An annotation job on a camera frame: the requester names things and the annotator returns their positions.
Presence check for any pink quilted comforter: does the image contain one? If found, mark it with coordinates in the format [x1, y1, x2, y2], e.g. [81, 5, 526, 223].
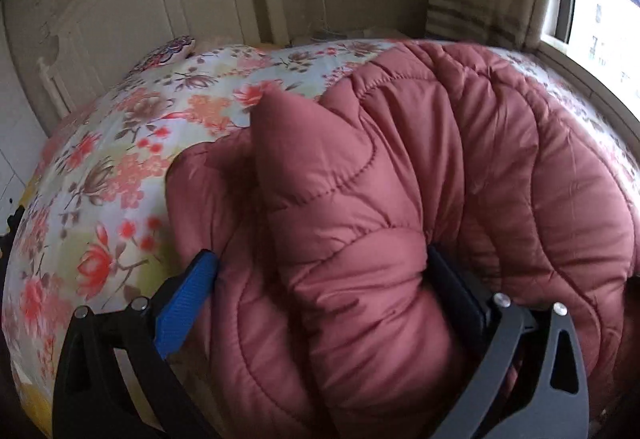
[166, 42, 639, 438]

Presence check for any floral bed sheet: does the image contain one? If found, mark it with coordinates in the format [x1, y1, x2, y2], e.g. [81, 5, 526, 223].
[0, 37, 640, 439]

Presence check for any white wardrobe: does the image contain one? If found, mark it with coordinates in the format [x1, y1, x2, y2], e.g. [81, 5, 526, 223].
[0, 17, 47, 231]

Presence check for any patterned round cushion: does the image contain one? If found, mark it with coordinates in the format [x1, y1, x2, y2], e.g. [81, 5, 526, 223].
[130, 35, 195, 74]

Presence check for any white wooden headboard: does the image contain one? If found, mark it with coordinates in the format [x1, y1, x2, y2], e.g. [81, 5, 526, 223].
[37, 0, 290, 118]

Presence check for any window with dark frame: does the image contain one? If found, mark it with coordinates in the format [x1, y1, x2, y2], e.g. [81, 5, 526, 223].
[548, 0, 639, 116]

